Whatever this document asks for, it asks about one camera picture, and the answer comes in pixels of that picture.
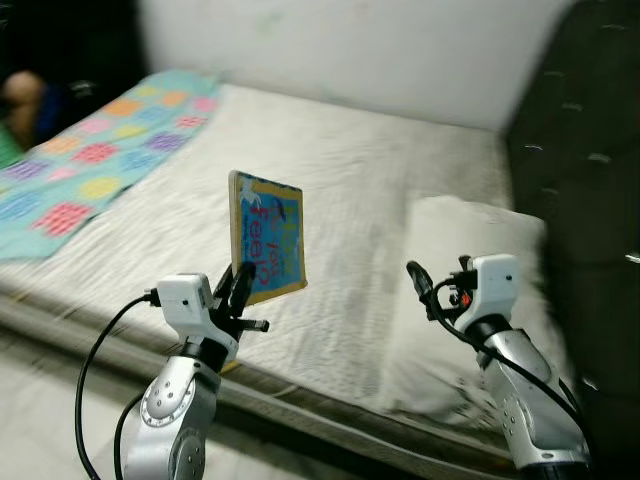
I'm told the person with bare legs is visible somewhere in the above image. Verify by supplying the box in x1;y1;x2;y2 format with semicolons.
0;68;73;169

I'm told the blue yellow children's book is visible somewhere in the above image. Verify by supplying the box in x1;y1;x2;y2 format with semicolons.
227;169;310;307

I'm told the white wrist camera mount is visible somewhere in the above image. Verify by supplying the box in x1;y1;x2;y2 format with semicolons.
469;253;522;333
154;274;218;348

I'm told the cream quilted mattress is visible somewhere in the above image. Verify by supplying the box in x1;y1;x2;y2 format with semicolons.
0;80;523;406

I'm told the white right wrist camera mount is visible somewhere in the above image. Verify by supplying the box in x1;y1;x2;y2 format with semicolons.
469;253;522;333

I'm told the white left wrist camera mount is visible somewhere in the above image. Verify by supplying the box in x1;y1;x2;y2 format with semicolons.
154;274;218;348

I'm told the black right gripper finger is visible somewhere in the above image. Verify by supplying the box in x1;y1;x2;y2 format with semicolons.
406;260;437;309

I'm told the teal heart pattern blanket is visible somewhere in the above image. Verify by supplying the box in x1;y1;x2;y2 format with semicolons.
0;67;225;264

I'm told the dark tufted headboard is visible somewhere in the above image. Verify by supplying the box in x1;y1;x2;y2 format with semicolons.
503;0;640;480

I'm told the grey bed base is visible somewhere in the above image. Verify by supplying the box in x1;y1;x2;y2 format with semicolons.
0;288;526;480

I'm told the white pillow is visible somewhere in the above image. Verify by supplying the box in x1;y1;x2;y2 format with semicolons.
383;194;563;433

